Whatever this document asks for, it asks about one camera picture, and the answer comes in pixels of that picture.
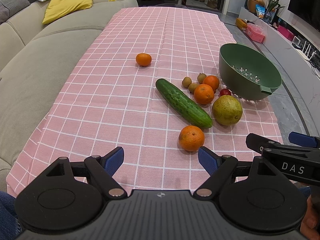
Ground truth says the orange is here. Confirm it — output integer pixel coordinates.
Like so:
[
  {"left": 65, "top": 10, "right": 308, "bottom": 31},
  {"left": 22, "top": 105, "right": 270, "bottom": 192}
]
[
  {"left": 202, "top": 75, "right": 220, "bottom": 92},
  {"left": 178, "top": 126, "right": 205, "bottom": 152},
  {"left": 194, "top": 84, "right": 214, "bottom": 105}
]

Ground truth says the red cherry tomato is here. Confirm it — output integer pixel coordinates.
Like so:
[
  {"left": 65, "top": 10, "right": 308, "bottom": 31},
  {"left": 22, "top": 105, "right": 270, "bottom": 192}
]
[{"left": 219, "top": 88, "right": 231, "bottom": 96}]

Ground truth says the green colander bowl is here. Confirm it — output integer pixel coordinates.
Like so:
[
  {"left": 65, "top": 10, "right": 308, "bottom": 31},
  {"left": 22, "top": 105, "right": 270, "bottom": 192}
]
[{"left": 219, "top": 43, "right": 282, "bottom": 101}]

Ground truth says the green cucumber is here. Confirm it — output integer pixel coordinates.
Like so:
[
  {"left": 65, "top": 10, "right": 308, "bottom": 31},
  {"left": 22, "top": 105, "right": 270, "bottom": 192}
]
[{"left": 155, "top": 79, "right": 213, "bottom": 129}]

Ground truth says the small kiwi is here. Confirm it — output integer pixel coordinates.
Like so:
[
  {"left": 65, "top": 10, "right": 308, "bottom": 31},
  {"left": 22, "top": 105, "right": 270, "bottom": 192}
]
[
  {"left": 188, "top": 83, "right": 199, "bottom": 94},
  {"left": 197, "top": 73, "right": 207, "bottom": 84},
  {"left": 182, "top": 76, "right": 192, "bottom": 88}
]

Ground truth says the lone tangerine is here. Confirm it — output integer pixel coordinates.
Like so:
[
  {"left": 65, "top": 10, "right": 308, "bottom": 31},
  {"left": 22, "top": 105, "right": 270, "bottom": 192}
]
[{"left": 136, "top": 53, "right": 152, "bottom": 67}]

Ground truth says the person's right hand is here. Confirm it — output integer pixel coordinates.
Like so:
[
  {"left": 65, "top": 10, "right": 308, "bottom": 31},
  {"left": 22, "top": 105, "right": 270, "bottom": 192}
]
[{"left": 300, "top": 196, "right": 320, "bottom": 240}]

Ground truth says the white tv console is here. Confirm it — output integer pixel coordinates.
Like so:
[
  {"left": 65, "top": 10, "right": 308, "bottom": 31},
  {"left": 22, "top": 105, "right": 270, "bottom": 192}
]
[{"left": 239, "top": 7, "right": 319, "bottom": 129}]

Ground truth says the pink checked tablecloth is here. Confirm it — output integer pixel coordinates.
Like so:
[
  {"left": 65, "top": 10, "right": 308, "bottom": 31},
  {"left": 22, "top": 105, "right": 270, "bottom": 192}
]
[{"left": 6, "top": 6, "right": 284, "bottom": 197}]

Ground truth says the white router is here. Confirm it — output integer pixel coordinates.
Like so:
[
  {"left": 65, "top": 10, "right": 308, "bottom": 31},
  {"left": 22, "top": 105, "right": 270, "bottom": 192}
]
[{"left": 296, "top": 41, "right": 317, "bottom": 61}]

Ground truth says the magenta box on console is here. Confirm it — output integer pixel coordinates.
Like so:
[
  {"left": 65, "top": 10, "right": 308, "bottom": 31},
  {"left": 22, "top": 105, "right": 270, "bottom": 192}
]
[{"left": 278, "top": 25, "right": 295, "bottom": 41}]

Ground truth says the pink storage box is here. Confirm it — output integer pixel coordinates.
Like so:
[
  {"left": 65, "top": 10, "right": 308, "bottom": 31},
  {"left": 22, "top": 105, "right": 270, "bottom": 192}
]
[{"left": 246, "top": 23, "right": 265, "bottom": 43}]

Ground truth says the person's blue jeans leg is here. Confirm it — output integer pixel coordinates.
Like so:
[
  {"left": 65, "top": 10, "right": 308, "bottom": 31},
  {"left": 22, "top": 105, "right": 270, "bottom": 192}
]
[{"left": 0, "top": 191, "right": 23, "bottom": 240}]

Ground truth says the orange box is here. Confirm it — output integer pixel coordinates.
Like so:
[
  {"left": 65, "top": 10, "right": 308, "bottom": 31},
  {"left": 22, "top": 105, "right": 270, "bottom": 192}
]
[{"left": 235, "top": 18, "right": 247, "bottom": 31}]

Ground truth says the beige sofa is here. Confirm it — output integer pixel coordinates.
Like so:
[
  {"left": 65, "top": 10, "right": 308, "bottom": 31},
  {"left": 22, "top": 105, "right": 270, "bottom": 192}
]
[{"left": 1, "top": 0, "right": 138, "bottom": 191}]

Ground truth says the blue snack bag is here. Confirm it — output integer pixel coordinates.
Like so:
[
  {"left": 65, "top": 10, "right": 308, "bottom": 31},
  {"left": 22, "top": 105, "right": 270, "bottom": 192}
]
[{"left": 255, "top": 4, "right": 265, "bottom": 19}]

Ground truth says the black television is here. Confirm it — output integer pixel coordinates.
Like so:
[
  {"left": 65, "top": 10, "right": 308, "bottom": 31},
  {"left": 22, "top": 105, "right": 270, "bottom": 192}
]
[{"left": 288, "top": 0, "right": 320, "bottom": 31}]

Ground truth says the potted green plant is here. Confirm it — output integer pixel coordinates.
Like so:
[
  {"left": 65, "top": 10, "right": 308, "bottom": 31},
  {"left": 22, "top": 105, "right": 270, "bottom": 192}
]
[{"left": 263, "top": 0, "right": 284, "bottom": 24}]

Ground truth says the golden brown vase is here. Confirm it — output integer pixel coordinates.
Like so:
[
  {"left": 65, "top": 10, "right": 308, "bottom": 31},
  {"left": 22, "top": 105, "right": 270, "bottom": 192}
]
[{"left": 247, "top": 0, "right": 265, "bottom": 14}]

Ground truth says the yellow cushion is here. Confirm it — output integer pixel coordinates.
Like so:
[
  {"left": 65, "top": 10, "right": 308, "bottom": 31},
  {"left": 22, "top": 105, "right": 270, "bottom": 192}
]
[{"left": 42, "top": 0, "right": 93, "bottom": 24}]

